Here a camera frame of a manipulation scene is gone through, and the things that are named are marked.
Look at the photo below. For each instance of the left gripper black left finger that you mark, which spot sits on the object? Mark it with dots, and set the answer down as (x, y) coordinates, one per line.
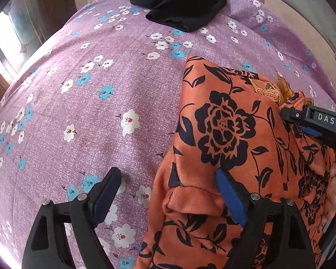
(47, 245)

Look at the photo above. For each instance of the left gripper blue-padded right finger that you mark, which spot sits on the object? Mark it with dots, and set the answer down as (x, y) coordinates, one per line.
(289, 245)

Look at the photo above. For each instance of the orange black floral garment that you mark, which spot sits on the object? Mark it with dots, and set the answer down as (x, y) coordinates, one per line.
(231, 119)

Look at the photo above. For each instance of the grey pillow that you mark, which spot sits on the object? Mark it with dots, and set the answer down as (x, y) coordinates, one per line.
(320, 15)

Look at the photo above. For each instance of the purple floral bedsheet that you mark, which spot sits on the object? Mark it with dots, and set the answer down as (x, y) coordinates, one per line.
(105, 91)

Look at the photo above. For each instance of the beige quilted mattress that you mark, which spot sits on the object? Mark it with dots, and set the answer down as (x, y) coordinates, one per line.
(311, 37)

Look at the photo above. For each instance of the stained glass window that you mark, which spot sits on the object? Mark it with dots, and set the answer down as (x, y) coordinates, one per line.
(22, 32)

